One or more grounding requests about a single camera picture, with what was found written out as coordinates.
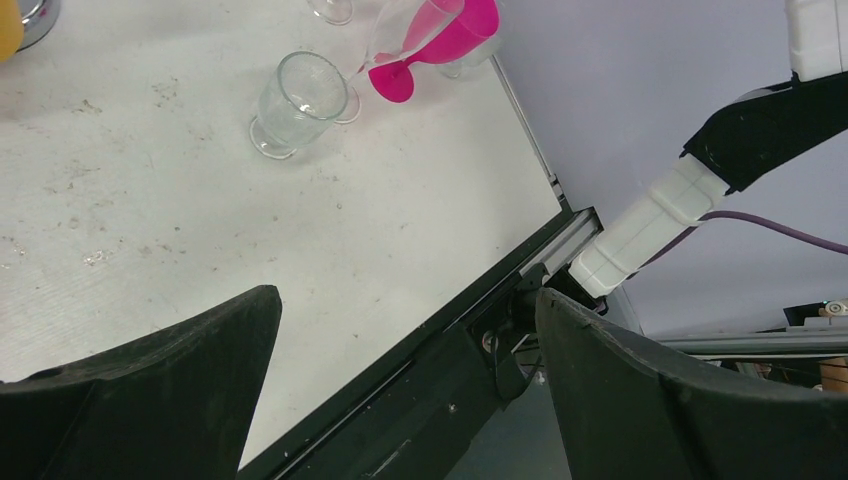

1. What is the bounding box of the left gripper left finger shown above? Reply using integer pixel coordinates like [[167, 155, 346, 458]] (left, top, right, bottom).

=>
[[1, 285, 283, 479]]

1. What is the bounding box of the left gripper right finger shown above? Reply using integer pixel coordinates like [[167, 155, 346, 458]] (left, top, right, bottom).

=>
[[535, 288, 847, 479]]

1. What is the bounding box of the clear wine glass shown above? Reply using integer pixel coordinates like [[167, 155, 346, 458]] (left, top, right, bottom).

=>
[[436, 36, 503, 79], [307, 0, 354, 26], [248, 51, 349, 160], [335, 0, 465, 124]]

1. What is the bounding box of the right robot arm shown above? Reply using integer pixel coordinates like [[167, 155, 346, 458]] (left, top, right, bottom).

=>
[[568, 1, 847, 298]]

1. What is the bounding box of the yellow wine glass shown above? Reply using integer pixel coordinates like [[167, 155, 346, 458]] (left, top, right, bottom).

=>
[[0, 0, 24, 63]]

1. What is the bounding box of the pink wine glass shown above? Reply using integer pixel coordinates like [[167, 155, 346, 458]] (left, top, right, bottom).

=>
[[368, 0, 501, 103]]

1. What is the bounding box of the chrome wire glass rack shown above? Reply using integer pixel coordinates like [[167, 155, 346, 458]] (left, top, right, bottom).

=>
[[17, 0, 61, 51]]

